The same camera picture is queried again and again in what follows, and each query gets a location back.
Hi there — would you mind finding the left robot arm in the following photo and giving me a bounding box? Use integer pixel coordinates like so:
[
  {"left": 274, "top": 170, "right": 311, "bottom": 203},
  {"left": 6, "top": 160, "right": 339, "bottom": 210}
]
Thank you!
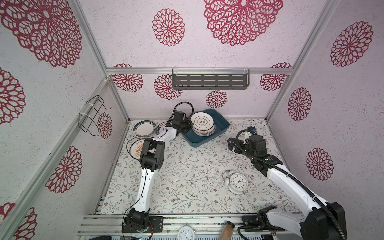
[{"left": 122, "top": 111, "right": 193, "bottom": 232}]

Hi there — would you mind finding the white alarm clock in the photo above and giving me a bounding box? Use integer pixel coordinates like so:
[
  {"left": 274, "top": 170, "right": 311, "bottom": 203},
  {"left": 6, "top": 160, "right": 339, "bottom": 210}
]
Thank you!
[{"left": 223, "top": 171, "right": 248, "bottom": 195}]

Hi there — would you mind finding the teal plastic bin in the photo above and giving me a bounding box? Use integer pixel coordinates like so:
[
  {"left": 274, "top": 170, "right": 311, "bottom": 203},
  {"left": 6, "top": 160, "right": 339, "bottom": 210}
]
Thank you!
[{"left": 182, "top": 109, "right": 230, "bottom": 148}]

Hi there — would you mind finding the orange sunburst plate front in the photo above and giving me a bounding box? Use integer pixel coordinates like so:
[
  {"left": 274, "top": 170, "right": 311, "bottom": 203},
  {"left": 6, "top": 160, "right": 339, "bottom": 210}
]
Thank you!
[{"left": 192, "top": 125, "right": 216, "bottom": 137}]

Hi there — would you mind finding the orange sunburst plate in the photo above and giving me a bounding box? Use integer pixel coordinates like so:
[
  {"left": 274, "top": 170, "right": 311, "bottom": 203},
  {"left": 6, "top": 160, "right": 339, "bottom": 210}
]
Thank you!
[
  {"left": 129, "top": 139, "right": 145, "bottom": 160},
  {"left": 192, "top": 125, "right": 216, "bottom": 137}
]

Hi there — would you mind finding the white flower-pattern plate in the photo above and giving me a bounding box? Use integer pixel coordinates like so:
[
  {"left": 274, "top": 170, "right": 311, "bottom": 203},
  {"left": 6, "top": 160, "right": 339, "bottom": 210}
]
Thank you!
[{"left": 191, "top": 112, "right": 214, "bottom": 131}]

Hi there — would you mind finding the white clock at front edge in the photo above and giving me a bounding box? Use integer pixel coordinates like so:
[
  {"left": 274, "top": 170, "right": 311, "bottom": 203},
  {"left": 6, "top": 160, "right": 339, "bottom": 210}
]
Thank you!
[{"left": 177, "top": 226, "right": 196, "bottom": 240}]

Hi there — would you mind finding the green Hao Wei plate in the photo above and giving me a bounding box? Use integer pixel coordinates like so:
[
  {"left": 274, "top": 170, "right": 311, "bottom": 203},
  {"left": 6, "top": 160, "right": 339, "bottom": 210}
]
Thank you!
[{"left": 156, "top": 122, "right": 167, "bottom": 135}]

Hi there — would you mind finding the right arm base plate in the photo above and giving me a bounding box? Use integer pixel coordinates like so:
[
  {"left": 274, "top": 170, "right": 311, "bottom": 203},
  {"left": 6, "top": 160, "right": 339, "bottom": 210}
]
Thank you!
[{"left": 242, "top": 215, "right": 270, "bottom": 232}]

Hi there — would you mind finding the plain green-rim plate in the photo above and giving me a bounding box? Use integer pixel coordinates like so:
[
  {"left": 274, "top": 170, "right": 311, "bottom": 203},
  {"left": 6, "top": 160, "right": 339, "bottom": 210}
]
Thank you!
[{"left": 133, "top": 120, "right": 157, "bottom": 137}]

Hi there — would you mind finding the black wire rack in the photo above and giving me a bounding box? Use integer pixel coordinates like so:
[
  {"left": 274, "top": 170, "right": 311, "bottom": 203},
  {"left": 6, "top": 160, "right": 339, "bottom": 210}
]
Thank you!
[{"left": 78, "top": 95, "right": 113, "bottom": 139}]

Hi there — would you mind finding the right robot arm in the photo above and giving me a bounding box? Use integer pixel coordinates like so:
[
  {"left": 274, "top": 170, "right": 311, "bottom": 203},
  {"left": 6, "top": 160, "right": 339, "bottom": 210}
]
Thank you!
[{"left": 227, "top": 131, "right": 348, "bottom": 240}]

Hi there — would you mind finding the grey wall shelf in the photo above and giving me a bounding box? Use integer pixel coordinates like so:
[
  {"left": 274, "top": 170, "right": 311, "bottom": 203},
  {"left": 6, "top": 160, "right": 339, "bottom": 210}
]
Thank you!
[{"left": 171, "top": 69, "right": 250, "bottom": 90}]

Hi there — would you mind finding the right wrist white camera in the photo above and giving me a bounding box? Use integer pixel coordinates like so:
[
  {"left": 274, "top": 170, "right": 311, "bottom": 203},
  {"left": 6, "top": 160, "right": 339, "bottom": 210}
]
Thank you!
[{"left": 243, "top": 127, "right": 257, "bottom": 145}]

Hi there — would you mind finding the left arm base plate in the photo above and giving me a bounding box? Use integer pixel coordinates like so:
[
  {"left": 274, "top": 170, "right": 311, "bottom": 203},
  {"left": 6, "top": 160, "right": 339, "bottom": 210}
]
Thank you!
[{"left": 122, "top": 216, "right": 164, "bottom": 234}]

